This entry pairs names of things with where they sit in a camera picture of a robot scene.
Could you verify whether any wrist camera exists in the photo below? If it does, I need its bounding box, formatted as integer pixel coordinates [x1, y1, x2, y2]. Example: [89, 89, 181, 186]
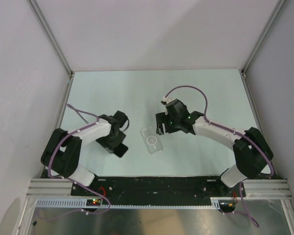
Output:
[113, 111, 130, 132]
[165, 99, 189, 119]

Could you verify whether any aluminium front frame rail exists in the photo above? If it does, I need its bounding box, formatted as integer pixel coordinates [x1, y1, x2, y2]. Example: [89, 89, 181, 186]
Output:
[26, 179, 293, 200]

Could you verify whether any white slotted cable duct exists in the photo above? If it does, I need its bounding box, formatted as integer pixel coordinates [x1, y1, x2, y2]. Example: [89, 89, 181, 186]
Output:
[35, 198, 222, 211]

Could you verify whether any left aluminium frame post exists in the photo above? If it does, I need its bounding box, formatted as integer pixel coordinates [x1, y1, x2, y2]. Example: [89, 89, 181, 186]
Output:
[27, 0, 73, 78]

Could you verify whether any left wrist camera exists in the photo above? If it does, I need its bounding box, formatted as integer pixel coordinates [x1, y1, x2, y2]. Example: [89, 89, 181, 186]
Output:
[113, 111, 130, 132]

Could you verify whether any clear magsafe phone case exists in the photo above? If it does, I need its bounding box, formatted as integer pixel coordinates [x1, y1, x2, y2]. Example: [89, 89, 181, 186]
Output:
[140, 126, 163, 155]

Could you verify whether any aluminium frame post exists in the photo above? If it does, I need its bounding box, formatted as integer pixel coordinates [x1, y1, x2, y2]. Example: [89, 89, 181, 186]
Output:
[241, 0, 289, 76]
[27, 0, 73, 78]

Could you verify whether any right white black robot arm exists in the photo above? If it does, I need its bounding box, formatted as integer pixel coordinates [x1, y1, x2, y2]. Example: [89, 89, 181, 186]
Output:
[155, 111, 274, 196]

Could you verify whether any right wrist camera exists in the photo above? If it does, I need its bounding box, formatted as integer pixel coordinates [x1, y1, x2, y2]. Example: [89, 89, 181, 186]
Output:
[165, 99, 189, 119]

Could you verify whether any black smartphone blue edge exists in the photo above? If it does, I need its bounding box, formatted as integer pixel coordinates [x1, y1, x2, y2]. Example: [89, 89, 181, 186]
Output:
[113, 143, 128, 158]

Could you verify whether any right aluminium frame post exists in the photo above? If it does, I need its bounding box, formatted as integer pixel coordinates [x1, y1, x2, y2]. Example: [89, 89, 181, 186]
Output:
[241, 0, 289, 76]

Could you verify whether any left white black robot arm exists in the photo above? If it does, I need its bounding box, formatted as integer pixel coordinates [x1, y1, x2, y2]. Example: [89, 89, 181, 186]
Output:
[41, 111, 129, 195]

